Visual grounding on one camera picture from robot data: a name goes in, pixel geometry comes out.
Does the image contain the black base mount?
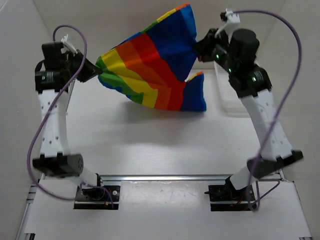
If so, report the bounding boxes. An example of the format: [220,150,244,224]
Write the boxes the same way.
[205,185,257,212]
[73,183,121,211]

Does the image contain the rainbow striped shorts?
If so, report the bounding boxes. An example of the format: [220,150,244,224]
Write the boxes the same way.
[95,3,207,112]

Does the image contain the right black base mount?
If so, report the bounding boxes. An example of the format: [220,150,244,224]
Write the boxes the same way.
[205,185,257,212]

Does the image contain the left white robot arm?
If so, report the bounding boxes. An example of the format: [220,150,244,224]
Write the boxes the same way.
[32,40,105,200]

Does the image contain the aluminium table rail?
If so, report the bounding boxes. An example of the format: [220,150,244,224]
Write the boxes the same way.
[101,174,229,182]

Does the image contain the white plastic basket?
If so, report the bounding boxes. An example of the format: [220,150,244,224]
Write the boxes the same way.
[214,62,249,118]

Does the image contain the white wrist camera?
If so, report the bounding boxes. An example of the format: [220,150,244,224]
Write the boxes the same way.
[61,34,78,54]
[214,9,241,38]

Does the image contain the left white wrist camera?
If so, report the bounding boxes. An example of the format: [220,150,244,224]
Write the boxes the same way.
[61,34,78,54]

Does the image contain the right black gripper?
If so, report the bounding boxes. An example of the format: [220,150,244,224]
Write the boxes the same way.
[191,29,236,74]

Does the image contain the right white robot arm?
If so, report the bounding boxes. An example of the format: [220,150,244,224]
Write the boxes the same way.
[193,28,304,200]

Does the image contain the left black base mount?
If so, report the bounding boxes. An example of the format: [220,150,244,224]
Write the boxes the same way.
[73,183,121,211]

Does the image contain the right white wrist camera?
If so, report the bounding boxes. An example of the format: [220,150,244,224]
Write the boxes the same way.
[214,9,241,38]

